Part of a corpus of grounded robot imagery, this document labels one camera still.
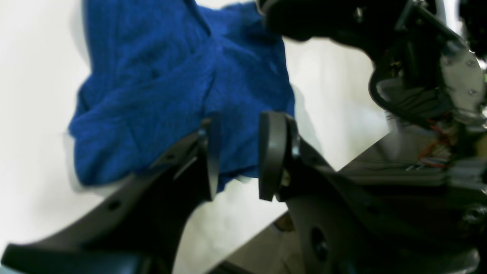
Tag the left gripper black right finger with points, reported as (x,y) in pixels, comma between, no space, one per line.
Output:
(372,221)

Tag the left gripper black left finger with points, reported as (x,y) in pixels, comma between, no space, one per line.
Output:
(137,229)

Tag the blue long-sleeve shirt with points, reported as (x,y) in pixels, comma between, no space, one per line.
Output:
(158,68)

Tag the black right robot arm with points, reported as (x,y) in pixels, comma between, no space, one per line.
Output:
(438,43)

